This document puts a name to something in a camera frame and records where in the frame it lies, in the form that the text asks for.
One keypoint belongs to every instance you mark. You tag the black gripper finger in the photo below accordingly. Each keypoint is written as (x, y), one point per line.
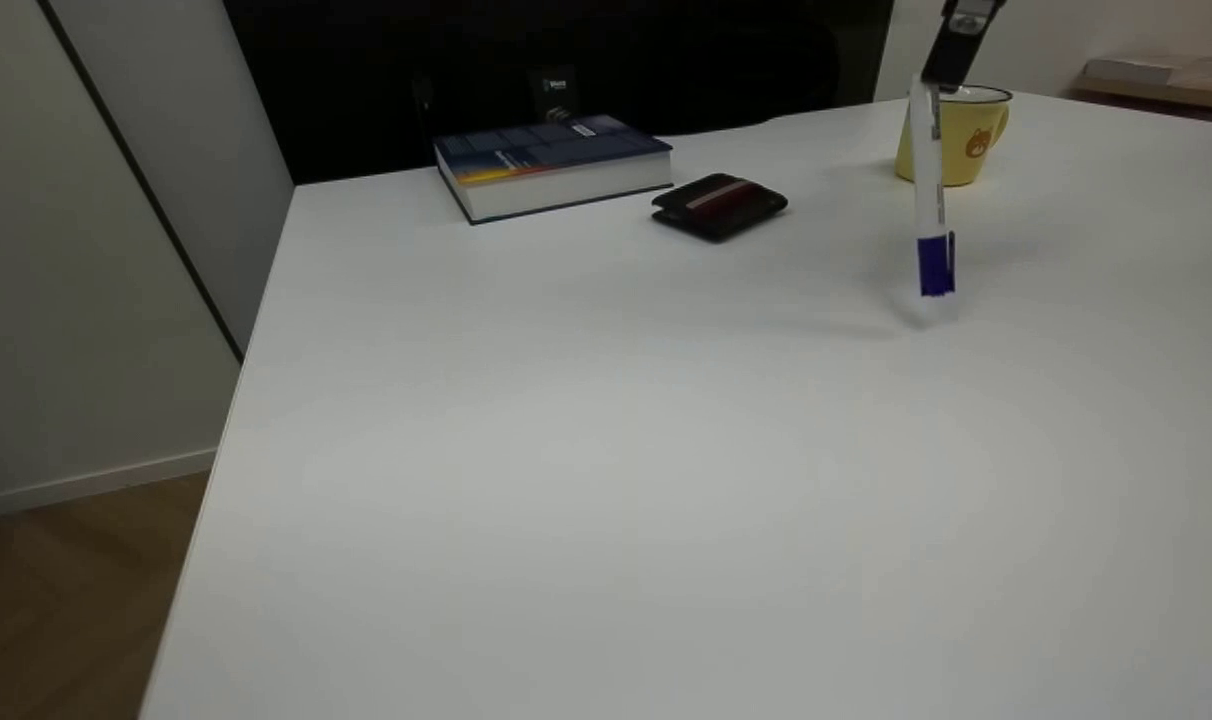
(956, 45)

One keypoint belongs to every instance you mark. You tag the white marker with blue cap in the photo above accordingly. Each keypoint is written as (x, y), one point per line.
(928, 180)

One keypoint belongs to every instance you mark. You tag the yellow cup with bear print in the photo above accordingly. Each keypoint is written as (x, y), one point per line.
(971, 145)

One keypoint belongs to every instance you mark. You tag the wooden shelf with papers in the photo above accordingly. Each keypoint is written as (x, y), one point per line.
(1166, 78)

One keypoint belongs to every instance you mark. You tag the black whiteboard eraser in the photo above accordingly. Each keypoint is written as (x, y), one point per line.
(718, 206)

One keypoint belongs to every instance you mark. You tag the thick blue book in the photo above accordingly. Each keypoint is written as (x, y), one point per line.
(551, 165)

